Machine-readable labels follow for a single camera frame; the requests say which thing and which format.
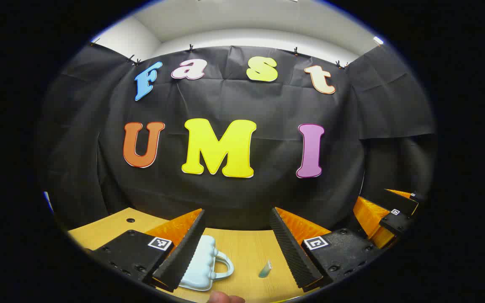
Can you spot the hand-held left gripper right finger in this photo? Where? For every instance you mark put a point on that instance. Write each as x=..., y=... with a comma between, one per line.
x=295, y=256

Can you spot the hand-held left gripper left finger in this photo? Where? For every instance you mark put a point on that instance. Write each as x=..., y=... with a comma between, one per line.
x=185, y=252

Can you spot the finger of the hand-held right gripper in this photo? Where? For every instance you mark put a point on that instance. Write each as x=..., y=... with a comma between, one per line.
x=398, y=202
x=369, y=219

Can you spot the light blue small suitcase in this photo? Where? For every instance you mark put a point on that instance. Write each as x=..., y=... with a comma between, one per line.
x=209, y=261

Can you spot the blue skin care bottle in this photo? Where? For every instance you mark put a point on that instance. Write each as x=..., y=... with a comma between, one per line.
x=265, y=269

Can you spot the black backdrop cloth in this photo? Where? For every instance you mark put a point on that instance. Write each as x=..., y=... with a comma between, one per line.
x=234, y=105

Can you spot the white ceiling light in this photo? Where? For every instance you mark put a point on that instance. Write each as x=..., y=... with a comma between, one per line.
x=378, y=40

